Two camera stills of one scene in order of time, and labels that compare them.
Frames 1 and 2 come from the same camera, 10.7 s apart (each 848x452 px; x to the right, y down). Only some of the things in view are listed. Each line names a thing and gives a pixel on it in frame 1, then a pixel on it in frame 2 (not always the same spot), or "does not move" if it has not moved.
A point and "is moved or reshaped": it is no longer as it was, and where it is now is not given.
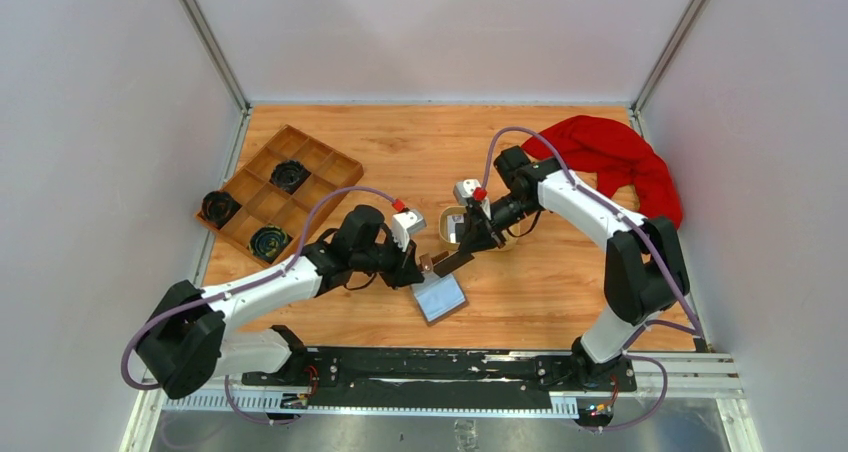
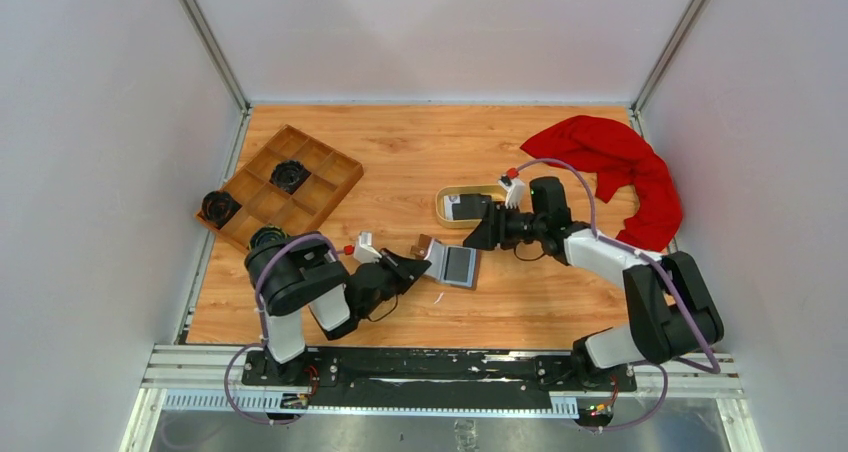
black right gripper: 479,234 → 493,230
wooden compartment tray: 264,210 does not move
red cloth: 619,159 does not move
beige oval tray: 512,232 is moved or reshaped
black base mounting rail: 343,379 does not move
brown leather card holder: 437,297 is moved or reshaped
